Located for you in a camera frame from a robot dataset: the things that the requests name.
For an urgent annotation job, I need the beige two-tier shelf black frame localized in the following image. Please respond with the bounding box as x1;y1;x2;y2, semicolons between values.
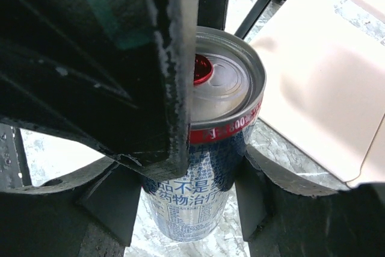
250;0;384;190

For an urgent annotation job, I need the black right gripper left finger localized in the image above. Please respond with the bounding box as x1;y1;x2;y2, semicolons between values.
1;157;141;256

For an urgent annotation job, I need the silver blue energy drink can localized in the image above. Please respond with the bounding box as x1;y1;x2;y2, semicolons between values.
143;26;266;242

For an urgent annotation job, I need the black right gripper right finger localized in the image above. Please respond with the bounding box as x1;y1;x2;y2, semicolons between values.
235;146;384;256

